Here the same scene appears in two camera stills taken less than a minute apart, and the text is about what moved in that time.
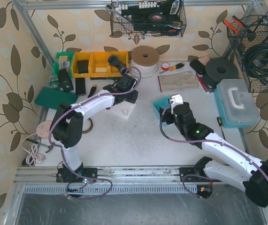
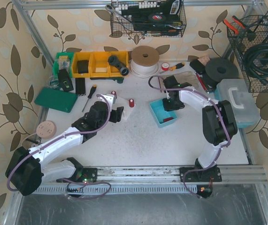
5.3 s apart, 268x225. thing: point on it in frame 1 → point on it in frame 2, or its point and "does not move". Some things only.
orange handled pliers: [237, 20] does not move
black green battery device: [65, 82] does not move
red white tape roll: [165, 66] does not move
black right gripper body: [165, 115] → [172, 103]
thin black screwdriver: [92, 91] does not move
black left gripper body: [129, 96] → [114, 114]
